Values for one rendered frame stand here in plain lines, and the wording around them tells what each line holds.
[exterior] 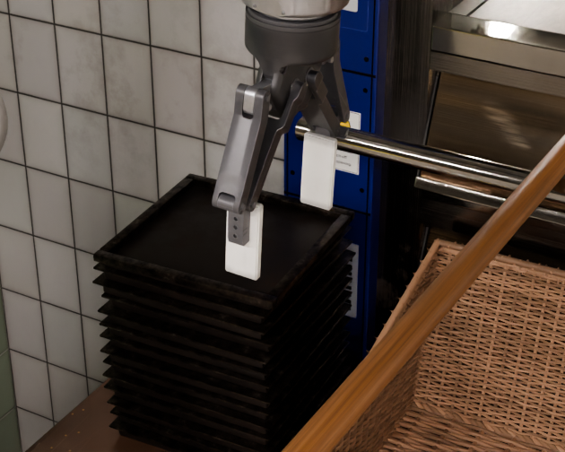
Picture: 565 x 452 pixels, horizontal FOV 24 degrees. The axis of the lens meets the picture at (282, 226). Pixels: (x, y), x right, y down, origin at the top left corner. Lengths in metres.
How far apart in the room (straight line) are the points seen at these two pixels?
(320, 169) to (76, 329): 1.51
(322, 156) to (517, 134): 0.82
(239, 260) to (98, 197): 1.35
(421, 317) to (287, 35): 0.32
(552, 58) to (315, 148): 0.77
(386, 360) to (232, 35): 1.04
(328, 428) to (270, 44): 0.31
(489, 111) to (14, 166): 0.97
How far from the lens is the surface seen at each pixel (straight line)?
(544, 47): 1.87
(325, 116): 1.12
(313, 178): 1.17
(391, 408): 2.00
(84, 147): 2.38
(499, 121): 1.95
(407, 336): 1.17
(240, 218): 1.03
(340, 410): 1.08
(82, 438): 2.07
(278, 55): 1.01
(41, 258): 2.58
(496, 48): 1.90
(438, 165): 1.55
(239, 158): 1.01
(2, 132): 1.67
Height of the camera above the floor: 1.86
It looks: 30 degrees down
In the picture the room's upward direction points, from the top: straight up
